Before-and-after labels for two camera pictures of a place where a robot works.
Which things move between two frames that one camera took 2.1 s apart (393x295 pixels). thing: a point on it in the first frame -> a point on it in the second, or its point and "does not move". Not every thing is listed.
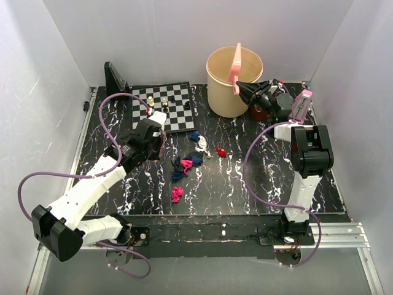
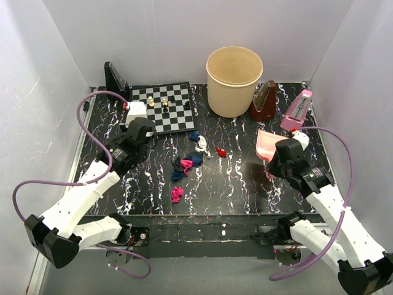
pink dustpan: x=233 y=76 -> x=265 y=146
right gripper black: x=251 y=91 -> x=272 y=168
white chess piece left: x=151 y=103 does not move
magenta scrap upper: x=186 y=164 does not move
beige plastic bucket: x=221 y=99 does not move
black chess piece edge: x=187 y=106 does not move
